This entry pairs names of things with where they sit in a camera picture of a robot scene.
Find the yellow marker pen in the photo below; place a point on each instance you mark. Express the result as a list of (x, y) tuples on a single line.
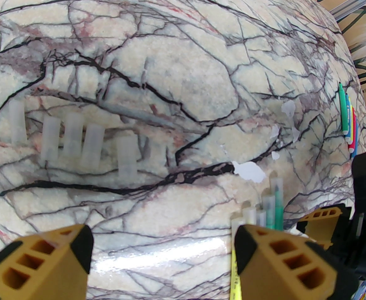
[(233, 261), (351, 127)]

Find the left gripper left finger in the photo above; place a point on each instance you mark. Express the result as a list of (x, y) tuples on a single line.
[(39, 267)]

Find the clear plastic pen cap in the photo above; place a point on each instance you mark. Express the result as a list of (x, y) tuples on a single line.
[(92, 145), (73, 134), (51, 139)]

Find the green marker pen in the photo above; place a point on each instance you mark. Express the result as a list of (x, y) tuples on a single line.
[(268, 211), (343, 111), (277, 205)]

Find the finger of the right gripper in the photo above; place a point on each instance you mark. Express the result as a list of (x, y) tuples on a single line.
[(319, 227)]

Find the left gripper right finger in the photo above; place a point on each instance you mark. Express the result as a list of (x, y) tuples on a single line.
[(280, 267)]

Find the pink-red marker pen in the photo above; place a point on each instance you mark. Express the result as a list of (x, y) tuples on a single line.
[(354, 130)]

